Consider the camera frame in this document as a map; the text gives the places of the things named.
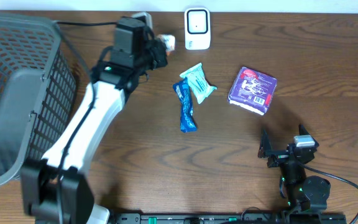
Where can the grey plastic mesh basket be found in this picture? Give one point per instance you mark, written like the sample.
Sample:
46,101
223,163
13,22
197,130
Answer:
37,90

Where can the orange small box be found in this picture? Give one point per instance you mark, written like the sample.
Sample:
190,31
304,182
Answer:
169,41

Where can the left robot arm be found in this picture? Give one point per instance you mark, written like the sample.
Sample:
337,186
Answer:
55,188

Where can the blue snack wrapper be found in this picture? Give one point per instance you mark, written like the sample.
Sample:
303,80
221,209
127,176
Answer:
182,89

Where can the teal snack packet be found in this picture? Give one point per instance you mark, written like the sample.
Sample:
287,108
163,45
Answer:
198,82

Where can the white barcode scanner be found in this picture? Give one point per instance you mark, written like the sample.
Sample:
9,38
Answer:
197,28

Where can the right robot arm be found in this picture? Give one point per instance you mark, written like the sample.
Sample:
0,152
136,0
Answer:
307,195

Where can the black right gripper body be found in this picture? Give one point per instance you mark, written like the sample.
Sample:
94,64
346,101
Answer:
278,157

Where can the purple snack pack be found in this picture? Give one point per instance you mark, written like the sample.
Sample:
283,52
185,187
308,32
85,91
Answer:
252,90

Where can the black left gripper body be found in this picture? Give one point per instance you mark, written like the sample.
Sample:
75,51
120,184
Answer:
159,54

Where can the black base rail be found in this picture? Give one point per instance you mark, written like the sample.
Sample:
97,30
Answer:
248,217

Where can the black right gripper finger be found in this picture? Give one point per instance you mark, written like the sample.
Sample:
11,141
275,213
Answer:
265,148
302,130

